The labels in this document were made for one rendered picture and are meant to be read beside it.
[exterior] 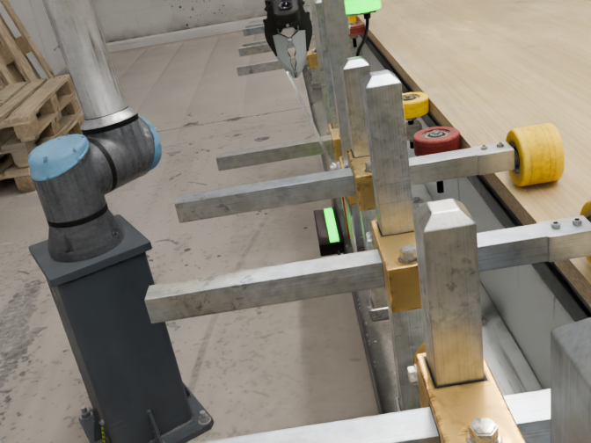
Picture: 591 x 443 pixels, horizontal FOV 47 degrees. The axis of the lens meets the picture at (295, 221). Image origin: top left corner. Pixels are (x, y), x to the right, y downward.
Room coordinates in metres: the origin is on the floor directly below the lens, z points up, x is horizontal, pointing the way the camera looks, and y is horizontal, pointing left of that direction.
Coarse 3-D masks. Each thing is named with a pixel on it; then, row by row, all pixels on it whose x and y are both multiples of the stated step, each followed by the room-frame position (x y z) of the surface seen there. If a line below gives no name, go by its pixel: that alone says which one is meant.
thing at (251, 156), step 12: (408, 132) 1.34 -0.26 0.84; (276, 144) 1.38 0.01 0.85; (288, 144) 1.36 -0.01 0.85; (300, 144) 1.35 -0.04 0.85; (312, 144) 1.35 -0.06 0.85; (324, 144) 1.35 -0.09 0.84; (216, 156) 1.37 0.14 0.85; (228, 156) 1.36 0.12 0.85; (240, 156) 1.36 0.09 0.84; (252, 156) 1.36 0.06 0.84; (264, 156) 1.36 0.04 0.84; (276, 156) 1.35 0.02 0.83; (288, 156) 1.35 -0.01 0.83; (300, 156) 1.35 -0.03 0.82; (228, 168) 1.36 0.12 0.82
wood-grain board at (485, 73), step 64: (384, 0) 2.82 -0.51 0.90; (448, 0) 2.54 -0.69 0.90; (512, 0) 2.31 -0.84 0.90; (576, 0) 2.11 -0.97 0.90; (448, 64) 1.60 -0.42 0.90; (512, 64) 1.50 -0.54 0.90; (576, 64) 1.41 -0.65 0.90; (512, 128) 1.08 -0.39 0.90; (576, 128) 1.03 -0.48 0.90; (512, 192) 0.83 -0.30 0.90; (576, 192) 0.80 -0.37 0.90
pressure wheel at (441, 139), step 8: (432, 128) 1.14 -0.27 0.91; (440, 128) 1.13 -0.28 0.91; (448, 128) 1.12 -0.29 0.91; (416, 136) 1.11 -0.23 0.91; (424, 136) 1.11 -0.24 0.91; (432, 136) 1.10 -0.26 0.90; (440, 136) 1.10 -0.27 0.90; (448, 136) 1.08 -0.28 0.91; (456, 136) 1.08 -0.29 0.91; (416, 144) 1.10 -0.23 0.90; (424, 144) 1.08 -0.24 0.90; (432, 144) 1.07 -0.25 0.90; (440, 144) 1.07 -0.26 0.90; (448, 144) 1.07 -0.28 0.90; (456, 144) 1.08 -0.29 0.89; (416, 152) 1.10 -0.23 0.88; (424, 152) 1.08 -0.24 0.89; (432, 152) 1.07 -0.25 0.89; (440, 152) 1.07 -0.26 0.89; (440, 184) 1.10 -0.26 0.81; (440, 192) 1.10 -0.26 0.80
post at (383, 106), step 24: (384, 72) 0.65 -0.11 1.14; (384, 96) 0.64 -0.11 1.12; (384, 120) 0.64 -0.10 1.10; (384, 144) 0.64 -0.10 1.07; (384, 168) 0.64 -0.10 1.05; (408, 168) 0.64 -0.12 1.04; (384, 192) 0.64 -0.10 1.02; (408, 192) 0.64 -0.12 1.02; (384, 216) 0.64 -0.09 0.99; (408, 216) 0.64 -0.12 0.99; (408, 312) 0.64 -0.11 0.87; (408, 336) 0.64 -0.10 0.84; (408, 360) 0.64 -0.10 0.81; (408, 384) 0.64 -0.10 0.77; (408, 408) 0.64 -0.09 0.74
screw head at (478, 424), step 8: (472, 424) 0.33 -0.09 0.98; (480, 424) 0.33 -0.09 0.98; (488, 424) 0.33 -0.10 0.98; (472, 432) 0.33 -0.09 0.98; (480, 432) 0.32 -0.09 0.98; (488, 432) 0.32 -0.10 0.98; (496, 432) 0.33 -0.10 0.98; (472, 440) 0.33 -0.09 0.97; (480, 440) 0.32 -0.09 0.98; (488, 440) 0.32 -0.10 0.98; (496, 440) 0.33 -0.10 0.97
